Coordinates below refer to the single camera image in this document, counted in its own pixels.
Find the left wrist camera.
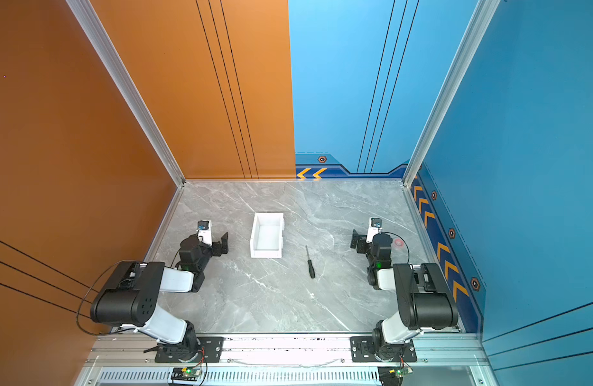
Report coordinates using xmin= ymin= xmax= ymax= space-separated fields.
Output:
xmin=197 ymin=220 xmax=213 ymax=245

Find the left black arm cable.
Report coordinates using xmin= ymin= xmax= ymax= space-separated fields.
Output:
xmin=75 ymin=262 xmax=133 ymax=336

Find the white plastic bin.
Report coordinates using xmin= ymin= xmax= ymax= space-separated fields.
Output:
xmin=250 ymin=213 xmax=285 ymax=259

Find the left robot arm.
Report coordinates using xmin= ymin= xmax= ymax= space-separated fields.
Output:
xmin=90 ymin=231 xmax=229 ymax=364

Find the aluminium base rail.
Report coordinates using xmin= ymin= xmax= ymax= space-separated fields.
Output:
xmin=75 ymin=332 xmax=497 ymax=385

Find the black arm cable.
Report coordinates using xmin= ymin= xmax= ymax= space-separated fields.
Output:
xmin=75 ymin=262 xmax=133 ymax=336
xmin=385 ymin=232 xmax=413 ymax=266

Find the left green circuit board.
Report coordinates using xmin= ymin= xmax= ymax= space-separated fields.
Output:
xmin=169 ymin=367 xmax=203 ymax=385

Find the right green circuit board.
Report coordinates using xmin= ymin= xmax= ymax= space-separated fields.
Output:
xmin=378 ymin=366 xmax=414 ymax=386

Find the black handle screwdriver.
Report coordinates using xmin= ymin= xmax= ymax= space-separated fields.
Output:
xmin=305 ymin=245 xmax=316 ymax=279

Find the green circuit board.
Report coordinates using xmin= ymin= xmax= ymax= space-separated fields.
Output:
xmin=169 ymin=367 xmax=203 ymax=385
xmin=378 ymin=366 xmax=414 ymax=386

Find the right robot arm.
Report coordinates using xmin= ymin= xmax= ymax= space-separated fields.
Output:
xmin=350 ymin=231 xmax=460 ymax=363

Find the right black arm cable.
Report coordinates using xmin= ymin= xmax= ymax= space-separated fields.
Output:
xmin=385 ymin=232 xmax=413 ymax=266

